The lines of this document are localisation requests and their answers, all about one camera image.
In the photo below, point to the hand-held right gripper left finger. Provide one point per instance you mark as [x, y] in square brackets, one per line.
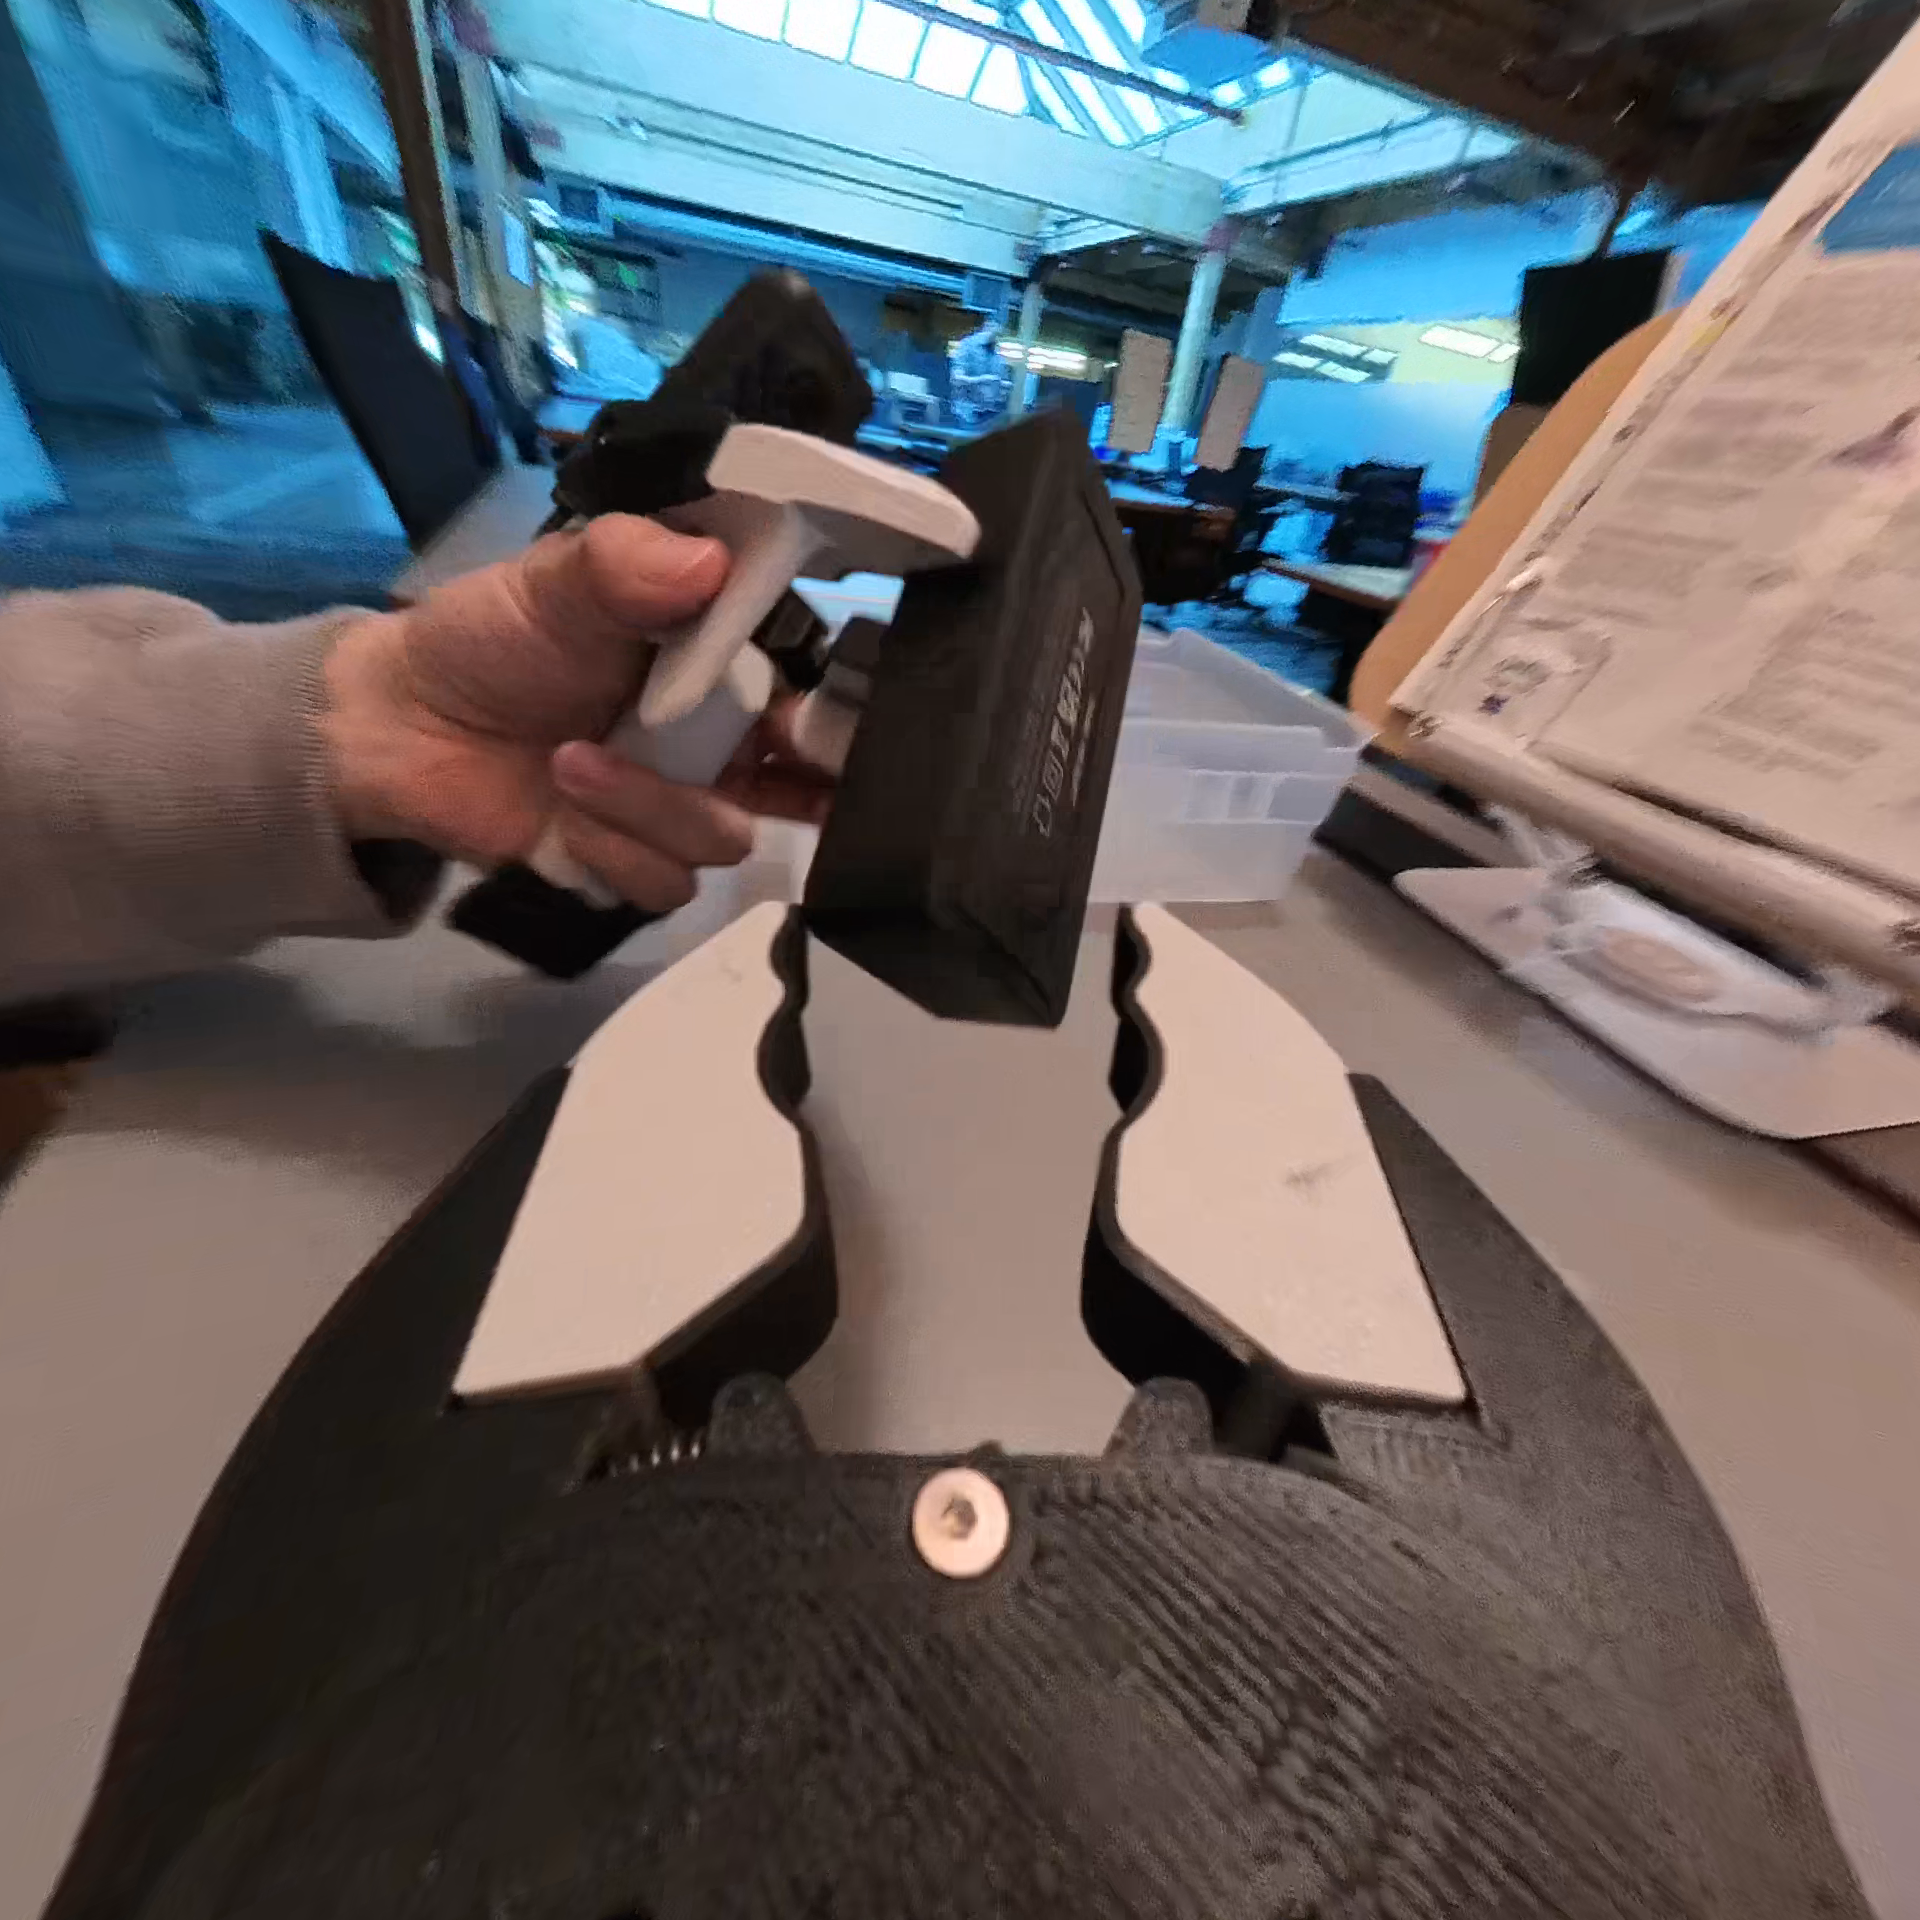
[645, 1200]

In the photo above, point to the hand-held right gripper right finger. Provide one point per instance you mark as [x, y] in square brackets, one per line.
[1275, 1200]

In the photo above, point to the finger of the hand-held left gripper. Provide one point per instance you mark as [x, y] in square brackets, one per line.
[840, 504]
[825, 721]

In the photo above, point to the black USB hub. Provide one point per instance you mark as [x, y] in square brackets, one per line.
[973, 721]

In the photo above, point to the person's left forearm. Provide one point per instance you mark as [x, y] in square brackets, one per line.
[148, 779]

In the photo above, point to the grey desk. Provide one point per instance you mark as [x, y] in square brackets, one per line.
[1650, 1275]

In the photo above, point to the person's left hand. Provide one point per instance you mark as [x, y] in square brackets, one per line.
[464, 704]

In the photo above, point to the black partition panel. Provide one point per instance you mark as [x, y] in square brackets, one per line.
[374, 404]

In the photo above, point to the translucent plastic bin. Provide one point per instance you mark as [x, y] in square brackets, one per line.
[1244, 779]

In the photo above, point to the white stand base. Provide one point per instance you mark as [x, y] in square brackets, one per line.
[1786, 1089]

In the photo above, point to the black office chair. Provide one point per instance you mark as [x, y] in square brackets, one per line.
[1376, 516]

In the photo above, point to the white printed paper sheets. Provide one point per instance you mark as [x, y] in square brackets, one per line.
[1723, 600]

